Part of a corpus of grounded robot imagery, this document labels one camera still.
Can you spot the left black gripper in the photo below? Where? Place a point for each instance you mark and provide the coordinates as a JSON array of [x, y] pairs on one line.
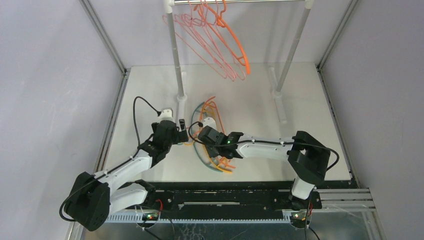
[[180, 136]]

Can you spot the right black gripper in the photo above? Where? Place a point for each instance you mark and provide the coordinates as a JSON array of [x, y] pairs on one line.
[[205, 134]]

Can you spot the teal plastic hanger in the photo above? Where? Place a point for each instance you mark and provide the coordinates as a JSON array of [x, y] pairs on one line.
[[208, 165]]

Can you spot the large orange plastic hanger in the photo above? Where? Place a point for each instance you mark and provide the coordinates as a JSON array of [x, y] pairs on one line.
[[226, 35]]

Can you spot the yellow plastic hanger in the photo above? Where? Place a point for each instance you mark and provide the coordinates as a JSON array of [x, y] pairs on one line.
[[212, 161]]

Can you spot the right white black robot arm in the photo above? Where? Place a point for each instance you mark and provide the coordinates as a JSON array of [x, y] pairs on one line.
[[307, 156]]

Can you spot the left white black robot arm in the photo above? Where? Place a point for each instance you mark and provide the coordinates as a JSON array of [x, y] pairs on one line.
[[96, 196]]

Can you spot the white hanger rack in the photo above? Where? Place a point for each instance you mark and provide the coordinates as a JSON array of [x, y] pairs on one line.
[[276, 93]]

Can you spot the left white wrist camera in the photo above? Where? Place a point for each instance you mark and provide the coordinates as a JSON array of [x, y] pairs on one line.
[[167, 114]]

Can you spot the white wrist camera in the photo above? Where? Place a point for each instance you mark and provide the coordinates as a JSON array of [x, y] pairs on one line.
[[167, 114], [209, 121]]

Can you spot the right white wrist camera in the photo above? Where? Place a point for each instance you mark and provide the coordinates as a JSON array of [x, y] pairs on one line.
[[209, 121]]

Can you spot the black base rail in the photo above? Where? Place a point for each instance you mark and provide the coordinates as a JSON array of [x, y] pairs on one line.
[[233, 201]]

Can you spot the aluminium frame post left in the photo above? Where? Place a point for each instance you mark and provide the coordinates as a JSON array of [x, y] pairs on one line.
[[117, 100]]

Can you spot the aluminium frame post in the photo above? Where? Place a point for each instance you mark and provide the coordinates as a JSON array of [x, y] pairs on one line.
[[320, 67], [117, 100]]

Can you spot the aluminium frame post right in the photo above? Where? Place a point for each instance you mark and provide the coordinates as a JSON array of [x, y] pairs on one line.
[[320, 67]]

